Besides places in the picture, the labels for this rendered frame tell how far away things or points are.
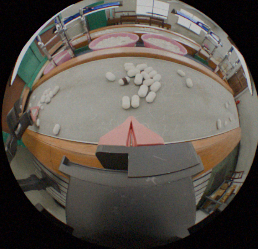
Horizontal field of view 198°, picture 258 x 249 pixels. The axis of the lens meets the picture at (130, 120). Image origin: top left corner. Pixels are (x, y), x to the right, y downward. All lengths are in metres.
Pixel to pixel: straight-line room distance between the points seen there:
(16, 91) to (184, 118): 1.03
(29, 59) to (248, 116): 5.32
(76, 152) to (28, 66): 0.88
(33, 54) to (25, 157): 1.47
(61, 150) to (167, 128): 0.28
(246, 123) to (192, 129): 4.28
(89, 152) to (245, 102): 4.64
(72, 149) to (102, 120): 0.11
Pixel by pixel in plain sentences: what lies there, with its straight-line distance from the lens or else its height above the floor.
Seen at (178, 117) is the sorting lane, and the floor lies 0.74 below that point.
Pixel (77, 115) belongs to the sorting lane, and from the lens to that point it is 0.25.
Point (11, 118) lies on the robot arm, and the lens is 0.39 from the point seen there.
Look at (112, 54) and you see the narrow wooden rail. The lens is 0.34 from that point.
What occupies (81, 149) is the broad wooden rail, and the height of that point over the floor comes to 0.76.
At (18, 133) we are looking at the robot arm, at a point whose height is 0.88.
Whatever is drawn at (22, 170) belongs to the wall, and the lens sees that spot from 1.89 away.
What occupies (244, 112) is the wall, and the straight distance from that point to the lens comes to 4.51.
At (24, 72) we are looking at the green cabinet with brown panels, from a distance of 0.91.
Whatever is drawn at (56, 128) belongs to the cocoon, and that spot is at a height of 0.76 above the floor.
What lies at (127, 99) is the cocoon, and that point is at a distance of 0.20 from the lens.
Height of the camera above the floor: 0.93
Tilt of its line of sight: 77 degrees down
